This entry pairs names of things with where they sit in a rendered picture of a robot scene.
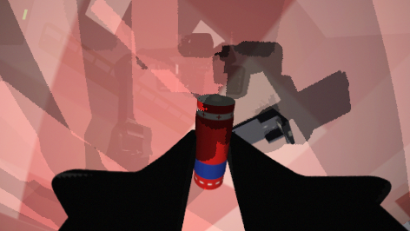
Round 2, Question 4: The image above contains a red and blue battery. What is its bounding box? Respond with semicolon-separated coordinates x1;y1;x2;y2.
194;94;235;189

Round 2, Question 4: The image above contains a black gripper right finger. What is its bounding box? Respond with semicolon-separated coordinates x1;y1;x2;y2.
228;131;392;231

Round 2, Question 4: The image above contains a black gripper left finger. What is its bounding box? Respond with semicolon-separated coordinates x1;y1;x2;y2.
51;129;196;231

